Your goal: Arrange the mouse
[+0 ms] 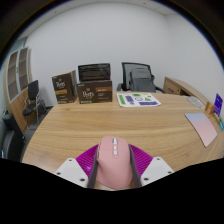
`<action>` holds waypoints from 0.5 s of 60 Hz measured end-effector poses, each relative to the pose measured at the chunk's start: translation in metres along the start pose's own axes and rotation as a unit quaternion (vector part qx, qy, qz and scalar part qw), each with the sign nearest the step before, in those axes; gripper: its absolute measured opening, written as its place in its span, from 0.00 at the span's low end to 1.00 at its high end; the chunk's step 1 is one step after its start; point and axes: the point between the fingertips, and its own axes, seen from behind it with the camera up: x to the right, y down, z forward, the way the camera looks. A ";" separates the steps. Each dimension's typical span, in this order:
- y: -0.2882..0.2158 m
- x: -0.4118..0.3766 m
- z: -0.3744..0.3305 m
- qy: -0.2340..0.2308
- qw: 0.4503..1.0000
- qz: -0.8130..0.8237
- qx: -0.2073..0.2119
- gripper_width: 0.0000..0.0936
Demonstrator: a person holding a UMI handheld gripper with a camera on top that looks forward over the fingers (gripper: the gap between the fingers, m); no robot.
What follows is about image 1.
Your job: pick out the black open box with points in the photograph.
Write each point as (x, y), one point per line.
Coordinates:
(94, 72)

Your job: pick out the grey backpack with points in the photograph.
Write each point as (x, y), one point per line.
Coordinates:
(141, 81)

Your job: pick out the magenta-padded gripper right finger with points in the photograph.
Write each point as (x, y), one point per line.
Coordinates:
(155, 170)

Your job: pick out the pink computer mouse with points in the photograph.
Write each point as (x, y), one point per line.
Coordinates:
(113, 166)

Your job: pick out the orange cardboard box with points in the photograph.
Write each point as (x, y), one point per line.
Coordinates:
(209, 108)

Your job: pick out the small blue box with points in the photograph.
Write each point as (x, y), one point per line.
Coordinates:
(221, 124)

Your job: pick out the black armchair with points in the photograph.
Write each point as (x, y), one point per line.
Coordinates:
(10, 140)

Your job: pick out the black mesh office chair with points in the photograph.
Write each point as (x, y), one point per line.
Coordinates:
(126, 71)

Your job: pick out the wide brown cardboard box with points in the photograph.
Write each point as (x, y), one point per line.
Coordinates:
(95, 92)

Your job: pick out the printed paper sheet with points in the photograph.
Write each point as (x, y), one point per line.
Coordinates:
(137, 100)

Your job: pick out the wooden shelf unit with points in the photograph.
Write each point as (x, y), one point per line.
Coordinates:
(15, 80)

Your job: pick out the pink and blue mouse pad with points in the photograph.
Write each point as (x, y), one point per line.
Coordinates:
(203, 128)

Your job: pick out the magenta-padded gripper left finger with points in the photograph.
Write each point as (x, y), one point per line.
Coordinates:
(71, 170)

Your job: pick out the black visitor chair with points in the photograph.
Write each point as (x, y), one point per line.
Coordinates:
(32, 90)

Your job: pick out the wooden side cabinet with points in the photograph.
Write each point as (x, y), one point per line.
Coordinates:
(176, 86)

